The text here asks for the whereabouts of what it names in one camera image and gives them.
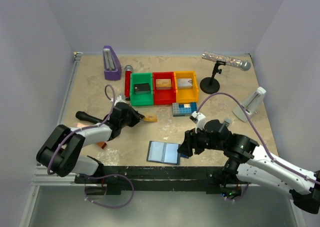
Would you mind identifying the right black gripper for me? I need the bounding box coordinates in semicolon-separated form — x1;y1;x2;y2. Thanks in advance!
176;124;225;157

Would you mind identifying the white metronome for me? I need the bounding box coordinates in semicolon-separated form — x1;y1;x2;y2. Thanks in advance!
232;87;266;122

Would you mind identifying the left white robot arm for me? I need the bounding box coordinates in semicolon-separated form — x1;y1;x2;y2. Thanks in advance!
36;102;145;183

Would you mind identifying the blue grey lego block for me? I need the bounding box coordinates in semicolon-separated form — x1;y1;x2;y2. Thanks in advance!
172;102;197;117

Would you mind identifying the navy blue card holder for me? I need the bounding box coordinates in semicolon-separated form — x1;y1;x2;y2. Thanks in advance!
146;141;189;165

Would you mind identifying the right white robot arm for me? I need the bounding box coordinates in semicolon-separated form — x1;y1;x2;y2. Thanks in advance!
177;119;320;214

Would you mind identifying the glitter silver microphone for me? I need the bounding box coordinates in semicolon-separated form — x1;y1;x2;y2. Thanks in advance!
202;51;251;71

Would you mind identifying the red plastic bin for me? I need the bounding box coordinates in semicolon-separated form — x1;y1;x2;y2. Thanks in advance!
152;71;177;105

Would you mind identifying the orange blue toy block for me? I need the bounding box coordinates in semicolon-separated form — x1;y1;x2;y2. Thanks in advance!
96;142;108;150

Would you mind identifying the gold credit card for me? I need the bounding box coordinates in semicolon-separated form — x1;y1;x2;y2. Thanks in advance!
155;78;172;90

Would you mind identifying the red microphone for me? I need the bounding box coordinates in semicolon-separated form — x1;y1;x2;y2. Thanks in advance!
124;65;133;101

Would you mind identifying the gold card from holder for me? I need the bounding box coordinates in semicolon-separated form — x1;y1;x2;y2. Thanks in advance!
143;113;158;123

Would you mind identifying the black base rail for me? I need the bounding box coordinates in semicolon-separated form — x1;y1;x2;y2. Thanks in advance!
97;165;241;196

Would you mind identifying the small grey block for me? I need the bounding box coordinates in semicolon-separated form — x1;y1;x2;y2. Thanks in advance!
224;118;232;126

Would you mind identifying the green plastic bin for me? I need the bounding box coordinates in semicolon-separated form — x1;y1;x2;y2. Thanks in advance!
130;72;154;107

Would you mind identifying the black microphone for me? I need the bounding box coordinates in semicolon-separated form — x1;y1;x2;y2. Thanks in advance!
75;111;103;124

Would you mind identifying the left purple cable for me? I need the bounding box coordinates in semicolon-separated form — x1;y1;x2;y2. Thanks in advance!
46;84;116;176

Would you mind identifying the purple metronome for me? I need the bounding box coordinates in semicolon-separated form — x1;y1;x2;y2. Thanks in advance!
102;45;122;81

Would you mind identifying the black credit card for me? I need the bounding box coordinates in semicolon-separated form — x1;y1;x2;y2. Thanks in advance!
133;83;151;95

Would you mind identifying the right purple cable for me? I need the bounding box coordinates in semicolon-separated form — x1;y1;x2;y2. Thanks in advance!
196;91;320;184

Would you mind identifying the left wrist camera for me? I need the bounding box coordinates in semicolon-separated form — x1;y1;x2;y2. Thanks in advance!
115;94;127;104

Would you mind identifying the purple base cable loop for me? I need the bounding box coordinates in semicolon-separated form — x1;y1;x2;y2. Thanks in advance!
84;173;136;210

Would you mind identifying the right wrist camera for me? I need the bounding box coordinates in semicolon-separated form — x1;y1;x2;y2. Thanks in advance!
190;111;206;133

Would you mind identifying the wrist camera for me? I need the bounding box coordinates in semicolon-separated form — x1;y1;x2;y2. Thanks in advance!
190;111;206;133
115;94;127;104

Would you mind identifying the pink microphone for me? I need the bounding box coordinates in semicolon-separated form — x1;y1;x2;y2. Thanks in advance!
76;122;88;128

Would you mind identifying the silver credit card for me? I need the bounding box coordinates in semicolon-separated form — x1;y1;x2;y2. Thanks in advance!
177;78;193;90

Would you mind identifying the yellow plastic bin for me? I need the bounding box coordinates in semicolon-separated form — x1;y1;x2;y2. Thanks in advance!
174;71;199;104

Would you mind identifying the black microphone stand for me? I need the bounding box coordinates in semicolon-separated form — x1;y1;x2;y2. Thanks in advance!
199;61;226;95

